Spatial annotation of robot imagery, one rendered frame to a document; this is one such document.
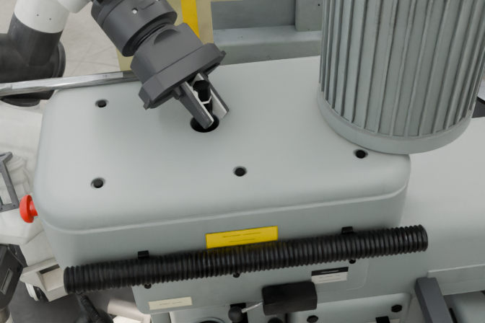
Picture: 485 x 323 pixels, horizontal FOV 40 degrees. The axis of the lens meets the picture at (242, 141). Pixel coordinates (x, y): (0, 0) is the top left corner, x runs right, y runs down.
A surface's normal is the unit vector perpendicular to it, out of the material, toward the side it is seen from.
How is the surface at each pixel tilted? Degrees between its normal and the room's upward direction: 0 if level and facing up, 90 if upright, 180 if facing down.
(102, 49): 0
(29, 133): 59
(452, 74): 90
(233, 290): 90
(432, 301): 0
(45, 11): 86
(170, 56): 31
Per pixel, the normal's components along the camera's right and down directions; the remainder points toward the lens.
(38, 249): 0.40, 0.51
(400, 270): 0.12, 0.69
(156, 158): -0.04, -0.71
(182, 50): 0.33, -0.36
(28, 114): 0.41, -0.52
